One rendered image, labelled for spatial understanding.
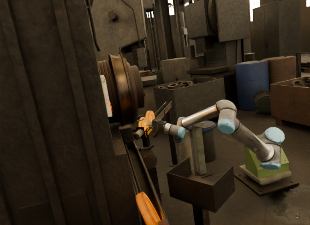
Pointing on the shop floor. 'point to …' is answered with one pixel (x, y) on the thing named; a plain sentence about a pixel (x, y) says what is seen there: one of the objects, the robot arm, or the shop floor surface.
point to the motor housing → (151, 162)
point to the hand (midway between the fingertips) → (143, 123)
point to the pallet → (305, 65)
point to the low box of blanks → (291, 101)
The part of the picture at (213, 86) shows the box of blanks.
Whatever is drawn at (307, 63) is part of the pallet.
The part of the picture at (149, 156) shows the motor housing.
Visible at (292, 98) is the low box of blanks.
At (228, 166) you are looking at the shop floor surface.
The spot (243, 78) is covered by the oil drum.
